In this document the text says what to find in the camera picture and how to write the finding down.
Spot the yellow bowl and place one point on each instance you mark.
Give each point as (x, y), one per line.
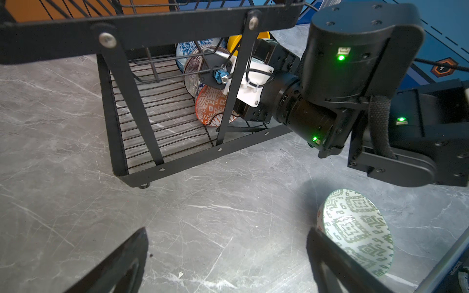
(233, 41)

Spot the pink striped bowl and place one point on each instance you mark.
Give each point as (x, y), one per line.
(191, 76)

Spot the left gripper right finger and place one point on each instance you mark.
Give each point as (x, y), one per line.
(333, 269)

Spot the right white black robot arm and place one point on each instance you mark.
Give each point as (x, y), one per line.
(345, 91)

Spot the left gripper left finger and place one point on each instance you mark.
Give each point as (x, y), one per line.
(120, 272)

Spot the black wire dish rack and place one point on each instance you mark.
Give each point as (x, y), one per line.
(152, 128)

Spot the green patterned white bowl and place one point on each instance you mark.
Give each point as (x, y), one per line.
(356, 225)

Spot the orange patterned bowl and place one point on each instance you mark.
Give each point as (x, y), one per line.
(210, 106)

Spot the blue white floral bowl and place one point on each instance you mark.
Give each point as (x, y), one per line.
(190, 48)

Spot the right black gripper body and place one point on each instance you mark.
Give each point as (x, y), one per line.
(272, 59)

